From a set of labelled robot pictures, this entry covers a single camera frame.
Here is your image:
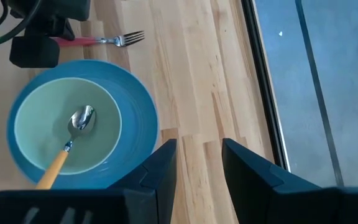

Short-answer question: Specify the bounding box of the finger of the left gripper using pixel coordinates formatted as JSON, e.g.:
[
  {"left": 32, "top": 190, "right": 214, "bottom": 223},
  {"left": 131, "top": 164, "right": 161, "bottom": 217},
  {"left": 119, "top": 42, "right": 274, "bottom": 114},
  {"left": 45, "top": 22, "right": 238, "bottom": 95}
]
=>
[
  {"left": 9, "top": 35, "right": 61, "bottom": 69},
  {"left": 24, "top": 16, "right": 76, "bottom": 42}
]

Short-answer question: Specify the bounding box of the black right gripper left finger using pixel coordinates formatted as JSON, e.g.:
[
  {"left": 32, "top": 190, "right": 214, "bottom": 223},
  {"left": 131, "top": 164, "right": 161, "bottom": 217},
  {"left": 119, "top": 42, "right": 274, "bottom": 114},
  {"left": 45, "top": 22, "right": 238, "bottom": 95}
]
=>
[{"left": 0, "top": 138, "right": 178, "bottom": 224}]

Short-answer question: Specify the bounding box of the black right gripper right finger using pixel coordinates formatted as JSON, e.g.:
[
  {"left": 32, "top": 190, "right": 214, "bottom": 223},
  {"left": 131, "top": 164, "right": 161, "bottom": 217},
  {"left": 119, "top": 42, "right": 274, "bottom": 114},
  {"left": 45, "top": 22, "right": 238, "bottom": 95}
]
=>
[{"left": 221, "top": 138, "right": 358, "bottom": 224}]

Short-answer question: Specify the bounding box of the fork with red handle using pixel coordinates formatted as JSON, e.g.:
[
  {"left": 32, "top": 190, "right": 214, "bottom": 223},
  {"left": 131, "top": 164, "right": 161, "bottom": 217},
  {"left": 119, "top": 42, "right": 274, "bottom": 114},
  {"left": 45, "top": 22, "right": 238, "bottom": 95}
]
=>
[{"left": 50, "top": 30, "right": 145, "bottom": 48}]

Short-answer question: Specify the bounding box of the spoon with yellow handle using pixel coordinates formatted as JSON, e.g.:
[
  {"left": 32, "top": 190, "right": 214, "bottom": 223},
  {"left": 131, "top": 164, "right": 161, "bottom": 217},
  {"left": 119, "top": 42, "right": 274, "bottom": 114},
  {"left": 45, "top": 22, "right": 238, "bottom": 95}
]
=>
[{"left": 35, "top": 105, "right": 97, "bottom": 190}]

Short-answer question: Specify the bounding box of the light green bowl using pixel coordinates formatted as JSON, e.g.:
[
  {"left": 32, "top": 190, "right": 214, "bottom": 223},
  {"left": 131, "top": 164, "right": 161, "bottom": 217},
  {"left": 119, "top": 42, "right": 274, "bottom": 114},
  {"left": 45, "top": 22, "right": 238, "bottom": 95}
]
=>
[{"left": 13, "top": 77, "right": 123, "bottom": 175}]

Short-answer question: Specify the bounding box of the blue plate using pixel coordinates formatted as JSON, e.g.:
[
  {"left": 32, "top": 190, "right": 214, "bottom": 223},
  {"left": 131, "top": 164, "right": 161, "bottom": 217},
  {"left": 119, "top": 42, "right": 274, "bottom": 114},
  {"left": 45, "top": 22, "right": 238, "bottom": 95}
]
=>
[{"left": 6, "top": 59, "right": 160, "bottom": 190}]

